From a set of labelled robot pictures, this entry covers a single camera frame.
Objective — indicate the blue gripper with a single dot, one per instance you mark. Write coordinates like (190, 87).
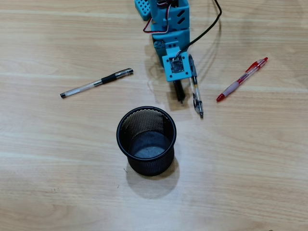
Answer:
(171, 36)

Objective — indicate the black retractable pen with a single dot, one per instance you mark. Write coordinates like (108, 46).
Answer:
(179, 91)

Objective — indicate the grey grip clear pen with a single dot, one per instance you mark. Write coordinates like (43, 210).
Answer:
(197, 96)

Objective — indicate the capped clear gel pen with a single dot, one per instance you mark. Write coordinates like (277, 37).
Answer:
(91, 84)

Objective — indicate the red retractable pen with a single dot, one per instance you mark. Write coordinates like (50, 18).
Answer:
(231, 89)

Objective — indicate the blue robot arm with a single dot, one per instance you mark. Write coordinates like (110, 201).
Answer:
(180, 16)

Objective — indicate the black mesh pen holder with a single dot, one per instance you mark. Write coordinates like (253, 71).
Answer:
(149, 168)

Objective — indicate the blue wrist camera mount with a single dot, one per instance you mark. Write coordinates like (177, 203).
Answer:
(176, 66)

